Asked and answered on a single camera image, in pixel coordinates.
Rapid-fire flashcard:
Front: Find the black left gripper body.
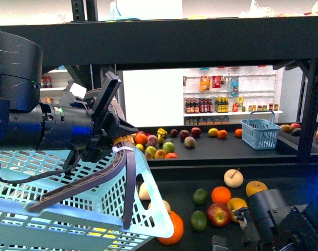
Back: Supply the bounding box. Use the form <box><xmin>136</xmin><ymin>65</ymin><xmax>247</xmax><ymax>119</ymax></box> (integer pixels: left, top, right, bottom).
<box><xmin>60</xmin><ymin>72</ymin><xmax>138</xmax><ymax>162</ymax></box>

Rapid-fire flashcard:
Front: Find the light blue shopping basket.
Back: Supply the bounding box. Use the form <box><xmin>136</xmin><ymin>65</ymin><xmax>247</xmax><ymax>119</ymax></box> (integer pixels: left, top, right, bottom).
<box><xmin>0</xmin><ymin>150</ymin><xmax>174</xmax><ymax>250</ymax></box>

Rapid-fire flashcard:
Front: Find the large yellow lemon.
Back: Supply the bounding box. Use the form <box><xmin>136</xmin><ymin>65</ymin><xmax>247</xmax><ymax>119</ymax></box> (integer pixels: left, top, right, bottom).
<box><xmin>87</xmin><ymin>227</ymin><xmax>116</xmax><ymax>238</ymax></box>

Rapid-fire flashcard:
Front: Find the left drinks shelf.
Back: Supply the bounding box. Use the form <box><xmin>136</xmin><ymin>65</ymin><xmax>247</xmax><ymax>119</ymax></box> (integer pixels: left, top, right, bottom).
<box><xmin>40</xmin><ymin>65</ymin><xmax>74</xmax><ymax>104</ymax></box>

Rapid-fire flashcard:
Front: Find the far yellow lemon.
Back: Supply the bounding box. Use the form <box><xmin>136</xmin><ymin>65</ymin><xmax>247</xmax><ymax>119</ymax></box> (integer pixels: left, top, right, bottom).
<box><xmin>208</xmin><ymin>128</ymin><xmax>219</xmax><ymax>137</ymax></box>

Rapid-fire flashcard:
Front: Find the white far product shelf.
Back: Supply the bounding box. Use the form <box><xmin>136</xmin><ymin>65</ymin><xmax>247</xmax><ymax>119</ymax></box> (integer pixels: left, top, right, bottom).
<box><xmin>183</xmin><ymin>65</ymin><xmax>283</xmax><ymax>125</ymax></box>

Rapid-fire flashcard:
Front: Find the black upper shelf board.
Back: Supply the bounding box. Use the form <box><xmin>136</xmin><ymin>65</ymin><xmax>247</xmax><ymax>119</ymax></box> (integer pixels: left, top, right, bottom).
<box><xmin>0</xmin><ymin>16</ymin><xmax>318</xmax><ymax>70</ymax></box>

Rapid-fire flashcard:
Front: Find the far pile of fruit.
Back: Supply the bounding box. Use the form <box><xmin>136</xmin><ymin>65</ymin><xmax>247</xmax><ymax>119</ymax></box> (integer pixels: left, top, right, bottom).
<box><xmin>133</xmin><ymin>128</ymin><xmax>178</xmax><ymax>159</ymax></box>

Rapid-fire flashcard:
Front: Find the white pear upper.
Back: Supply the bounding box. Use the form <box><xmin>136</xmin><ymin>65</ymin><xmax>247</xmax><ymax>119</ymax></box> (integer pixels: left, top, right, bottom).
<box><xmin>138</xmin><ymin>182</ymin><xmax>150</xmax><ymax>201</ymax></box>

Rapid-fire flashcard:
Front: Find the far pink peach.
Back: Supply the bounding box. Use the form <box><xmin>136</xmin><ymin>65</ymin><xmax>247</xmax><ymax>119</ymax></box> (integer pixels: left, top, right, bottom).
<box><xmin>184</xmin><ymin>136</ymin><xmax>196</xmax><ymax>148</ymax></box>

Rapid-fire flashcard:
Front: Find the dark red far apple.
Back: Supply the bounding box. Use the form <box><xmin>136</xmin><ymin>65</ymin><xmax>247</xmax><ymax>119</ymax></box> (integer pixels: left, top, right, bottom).
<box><xmin>190</xmin><ymin>127</ymin><xmax>202</xmax><ymax>138</ymax></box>

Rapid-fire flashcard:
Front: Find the white pear lower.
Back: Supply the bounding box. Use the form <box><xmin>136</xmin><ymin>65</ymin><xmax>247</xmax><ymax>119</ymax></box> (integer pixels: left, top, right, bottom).
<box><xmin>148</xmin><ymin>200</ymin><xmax>171</xmax><ymax>211</ymax></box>

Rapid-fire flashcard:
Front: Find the far orange tangerine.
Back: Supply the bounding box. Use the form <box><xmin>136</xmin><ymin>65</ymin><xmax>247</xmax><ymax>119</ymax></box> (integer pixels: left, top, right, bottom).
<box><xmin>217</xmin><ymin>130</ymin><xmax>228</xmax><ymax>139</ymax></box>

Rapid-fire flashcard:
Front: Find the green lime centre upper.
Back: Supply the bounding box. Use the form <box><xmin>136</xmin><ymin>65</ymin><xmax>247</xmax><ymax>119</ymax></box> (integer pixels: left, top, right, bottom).
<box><xmin>192</xmin><ymin>188</ymin><xmax>208</xmax><ymax>206</ymax></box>

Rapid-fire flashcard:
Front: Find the green lime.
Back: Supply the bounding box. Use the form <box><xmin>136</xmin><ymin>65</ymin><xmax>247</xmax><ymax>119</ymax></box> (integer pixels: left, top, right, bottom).
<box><xmin>190</xmin><ymin>210</ymin><xmax>207</xmax><ymax>232</ymax></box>
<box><xmin>192</xmin><ymin>188</ymin><xmax>208</xmax><ymax>206</ymax></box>

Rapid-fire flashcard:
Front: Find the large orange with navel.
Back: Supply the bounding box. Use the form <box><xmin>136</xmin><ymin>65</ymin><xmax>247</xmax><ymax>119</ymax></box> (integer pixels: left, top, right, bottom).
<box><xmin>157</xmin><ymin>211</ymin><xmax>184</xmax><ymax>246</ymax></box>

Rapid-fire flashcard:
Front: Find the green lime centre lower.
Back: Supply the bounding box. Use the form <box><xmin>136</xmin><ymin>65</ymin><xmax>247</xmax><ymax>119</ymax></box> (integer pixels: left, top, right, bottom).
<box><xmin>190</xmin><ymin>210</ymin><xmax>207</xmax><ymax>232</ymax></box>

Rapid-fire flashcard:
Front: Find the small orange tangerine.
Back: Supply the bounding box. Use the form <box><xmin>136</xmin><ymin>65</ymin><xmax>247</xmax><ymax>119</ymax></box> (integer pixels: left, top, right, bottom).
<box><xmin>211</xmin><ymin>186</ymin><xmax>232</xmax><ymax>206</ymax></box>

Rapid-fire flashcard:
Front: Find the white pear with stem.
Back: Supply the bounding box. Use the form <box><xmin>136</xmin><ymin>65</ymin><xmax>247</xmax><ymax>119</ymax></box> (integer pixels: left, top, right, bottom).
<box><xmin>223</xmin><ymin>169</ymin><xmax>244</xmax><ymax>188</ymax></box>

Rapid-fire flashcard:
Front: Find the red yellow apple centre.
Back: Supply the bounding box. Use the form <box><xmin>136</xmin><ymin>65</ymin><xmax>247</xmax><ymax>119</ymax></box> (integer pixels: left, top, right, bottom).
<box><xmin>206</xmin><ymin>203</ymin><xmax>231</xmax><ymax>227</ymax></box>

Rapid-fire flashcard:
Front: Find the yellow orange fruit centre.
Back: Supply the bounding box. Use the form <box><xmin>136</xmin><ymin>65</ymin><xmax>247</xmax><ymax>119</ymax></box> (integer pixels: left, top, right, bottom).
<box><xmin>226</xmin><ymin>197</ymin><xmax>247</xmax><ymax>223</ymax></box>

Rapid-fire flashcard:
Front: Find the blue plastic basket far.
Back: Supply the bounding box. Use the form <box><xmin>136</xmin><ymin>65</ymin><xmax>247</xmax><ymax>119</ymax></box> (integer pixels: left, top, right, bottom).
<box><xmin>240</xmin><ymin>110</ymin><xmax>281</xmax><ymax>150</ymax></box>

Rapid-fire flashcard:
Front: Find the golden orange pear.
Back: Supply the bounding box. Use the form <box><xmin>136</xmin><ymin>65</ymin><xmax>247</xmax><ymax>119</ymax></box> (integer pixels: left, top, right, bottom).
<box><xmin>245</xmin><ymin>180</ymin><xmax>268</xmax><ymax>197</ymax></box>

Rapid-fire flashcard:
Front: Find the black shelf post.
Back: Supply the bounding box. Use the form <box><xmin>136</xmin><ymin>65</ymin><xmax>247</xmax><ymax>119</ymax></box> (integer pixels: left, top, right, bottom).
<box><xmin>297</xmin><ymin>58</ymin><xmax>318</xmax><ymax>163</ymax></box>

